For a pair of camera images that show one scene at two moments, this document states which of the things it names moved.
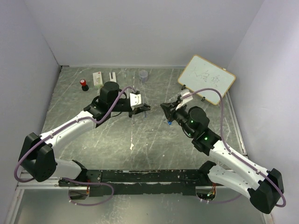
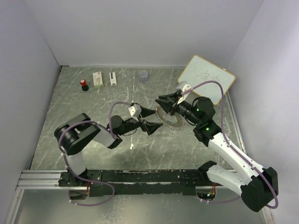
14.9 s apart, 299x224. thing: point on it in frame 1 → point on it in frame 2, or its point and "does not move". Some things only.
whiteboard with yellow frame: [200, 73] does not move
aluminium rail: [30, 182] does not move
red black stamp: [85, 87] does not move
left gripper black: [141, 108] → [146, 126]
